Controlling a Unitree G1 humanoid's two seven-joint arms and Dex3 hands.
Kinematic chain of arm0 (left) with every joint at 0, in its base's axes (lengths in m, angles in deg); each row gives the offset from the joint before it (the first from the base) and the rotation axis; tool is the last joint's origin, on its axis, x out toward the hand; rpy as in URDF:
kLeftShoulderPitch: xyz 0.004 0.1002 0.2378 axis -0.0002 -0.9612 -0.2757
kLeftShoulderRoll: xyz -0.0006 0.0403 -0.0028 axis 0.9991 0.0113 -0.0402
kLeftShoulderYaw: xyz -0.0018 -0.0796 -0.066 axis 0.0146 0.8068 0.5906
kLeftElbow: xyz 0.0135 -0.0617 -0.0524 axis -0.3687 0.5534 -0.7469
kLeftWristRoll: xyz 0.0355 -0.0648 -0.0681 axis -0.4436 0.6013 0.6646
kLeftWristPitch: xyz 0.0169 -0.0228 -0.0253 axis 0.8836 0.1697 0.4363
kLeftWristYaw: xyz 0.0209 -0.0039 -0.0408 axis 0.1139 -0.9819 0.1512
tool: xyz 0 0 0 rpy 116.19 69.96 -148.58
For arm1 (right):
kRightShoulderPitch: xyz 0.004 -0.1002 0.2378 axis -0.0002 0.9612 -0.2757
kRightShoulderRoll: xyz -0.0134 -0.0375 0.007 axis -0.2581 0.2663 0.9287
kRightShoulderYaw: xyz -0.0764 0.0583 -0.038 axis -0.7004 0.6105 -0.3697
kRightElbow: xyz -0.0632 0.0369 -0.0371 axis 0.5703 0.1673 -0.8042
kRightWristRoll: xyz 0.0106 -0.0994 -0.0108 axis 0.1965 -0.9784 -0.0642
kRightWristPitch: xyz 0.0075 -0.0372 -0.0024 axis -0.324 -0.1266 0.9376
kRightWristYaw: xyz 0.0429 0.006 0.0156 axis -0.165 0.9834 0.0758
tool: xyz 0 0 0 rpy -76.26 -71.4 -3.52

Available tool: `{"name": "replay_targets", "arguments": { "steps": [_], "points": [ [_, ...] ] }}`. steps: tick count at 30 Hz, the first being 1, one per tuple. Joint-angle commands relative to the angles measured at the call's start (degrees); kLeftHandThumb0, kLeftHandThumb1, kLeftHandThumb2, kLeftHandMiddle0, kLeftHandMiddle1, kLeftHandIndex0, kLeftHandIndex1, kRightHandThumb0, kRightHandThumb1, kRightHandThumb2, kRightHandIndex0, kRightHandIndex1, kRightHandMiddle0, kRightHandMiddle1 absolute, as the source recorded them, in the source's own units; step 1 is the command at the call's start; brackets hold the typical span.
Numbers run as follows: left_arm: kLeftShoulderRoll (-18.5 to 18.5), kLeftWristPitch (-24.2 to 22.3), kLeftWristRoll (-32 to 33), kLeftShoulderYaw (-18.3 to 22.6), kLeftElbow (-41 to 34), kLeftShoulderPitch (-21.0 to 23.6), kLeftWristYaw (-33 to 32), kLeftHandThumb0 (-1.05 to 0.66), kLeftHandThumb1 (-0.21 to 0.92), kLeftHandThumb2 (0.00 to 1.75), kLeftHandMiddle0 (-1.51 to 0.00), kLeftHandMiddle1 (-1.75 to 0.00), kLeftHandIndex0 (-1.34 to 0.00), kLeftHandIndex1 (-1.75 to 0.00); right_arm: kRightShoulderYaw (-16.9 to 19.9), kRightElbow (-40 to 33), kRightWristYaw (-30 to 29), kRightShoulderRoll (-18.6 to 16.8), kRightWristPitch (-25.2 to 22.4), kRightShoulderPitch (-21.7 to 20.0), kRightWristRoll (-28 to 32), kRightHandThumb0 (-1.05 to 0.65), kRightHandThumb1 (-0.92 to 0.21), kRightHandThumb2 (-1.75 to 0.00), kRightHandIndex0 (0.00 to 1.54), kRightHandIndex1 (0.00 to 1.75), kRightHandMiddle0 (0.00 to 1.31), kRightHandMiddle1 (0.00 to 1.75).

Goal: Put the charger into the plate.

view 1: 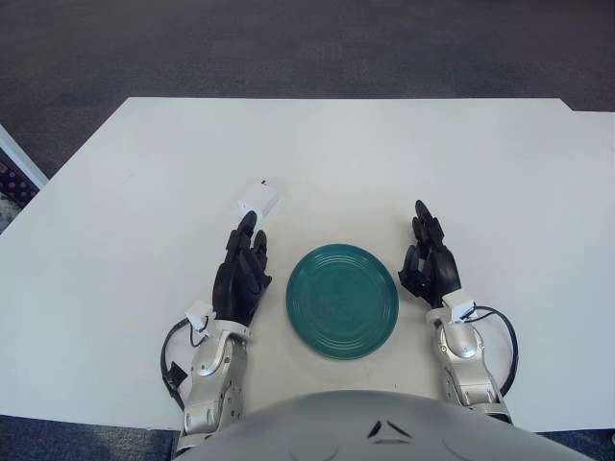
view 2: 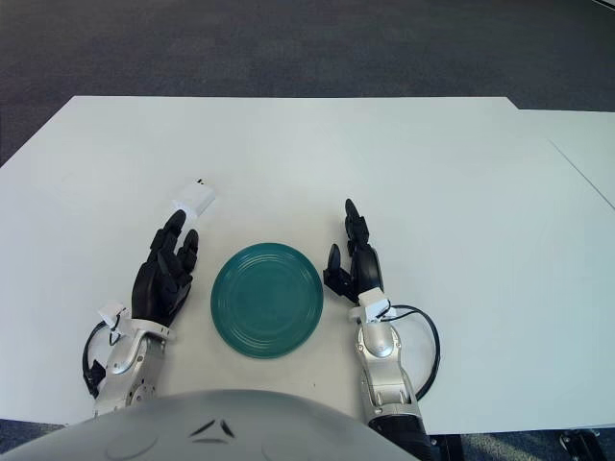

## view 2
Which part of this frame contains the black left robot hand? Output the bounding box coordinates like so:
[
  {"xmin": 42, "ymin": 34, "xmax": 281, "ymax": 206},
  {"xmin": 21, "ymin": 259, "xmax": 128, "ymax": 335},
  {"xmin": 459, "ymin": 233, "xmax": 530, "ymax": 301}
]
[{"xmin": 132, "ymin": 209, "xmax": 201, "ymax": 330}]

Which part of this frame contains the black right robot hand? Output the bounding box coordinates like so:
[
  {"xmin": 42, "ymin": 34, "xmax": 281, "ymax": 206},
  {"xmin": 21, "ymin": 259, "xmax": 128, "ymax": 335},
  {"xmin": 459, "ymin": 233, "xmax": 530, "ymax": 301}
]
[{"xmin": 322, "ymin": 198, "xmax": 385, "ymax": 304}]

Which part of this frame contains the dark green round plate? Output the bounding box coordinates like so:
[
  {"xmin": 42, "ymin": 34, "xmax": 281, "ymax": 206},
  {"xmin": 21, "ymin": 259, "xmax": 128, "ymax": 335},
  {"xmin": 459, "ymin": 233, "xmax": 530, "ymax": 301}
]
[{"xmin": 209, "ymin": 242, "xmax": 325, "ymax": 360}]

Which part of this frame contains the grey robot torso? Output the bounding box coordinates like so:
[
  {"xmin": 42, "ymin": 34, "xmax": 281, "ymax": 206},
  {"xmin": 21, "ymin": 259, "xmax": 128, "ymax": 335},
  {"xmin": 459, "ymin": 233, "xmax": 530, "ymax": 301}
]
[{"xmin": 0, "ymin": 387, "xmax": 420, "ymax": 461}]

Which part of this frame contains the black furniture foot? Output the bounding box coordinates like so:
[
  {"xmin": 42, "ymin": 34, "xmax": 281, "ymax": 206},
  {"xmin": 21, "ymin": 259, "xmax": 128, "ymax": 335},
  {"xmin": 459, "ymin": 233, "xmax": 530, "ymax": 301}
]
[{"xmin": 558, "ymin": 427, "xmax": 603, "ymax": 451}]

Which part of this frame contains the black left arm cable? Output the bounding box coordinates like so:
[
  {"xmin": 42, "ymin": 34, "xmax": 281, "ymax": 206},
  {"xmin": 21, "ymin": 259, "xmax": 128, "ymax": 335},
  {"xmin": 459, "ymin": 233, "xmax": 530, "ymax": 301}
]
[{"xmin": 82, "ymin": 318, "xmax": 121, "ymax": 398}]

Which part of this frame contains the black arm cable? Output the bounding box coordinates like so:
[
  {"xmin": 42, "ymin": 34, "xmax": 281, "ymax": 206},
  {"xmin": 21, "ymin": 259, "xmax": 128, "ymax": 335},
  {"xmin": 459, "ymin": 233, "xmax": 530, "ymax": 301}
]
[
  {"xmin": 383, "ymin": 303, "xmax": 441, "ymax": 402},
  {"xmin": 82, "ymin": 318, "xmax": 121, "ymax": 398}
]

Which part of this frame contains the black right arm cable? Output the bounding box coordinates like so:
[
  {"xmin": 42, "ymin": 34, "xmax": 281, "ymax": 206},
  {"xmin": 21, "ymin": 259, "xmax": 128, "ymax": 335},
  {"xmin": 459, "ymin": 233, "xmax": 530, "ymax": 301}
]
[{"xmin": 383, "ymin": 303, "xmax": 441, "ymax": 402}]

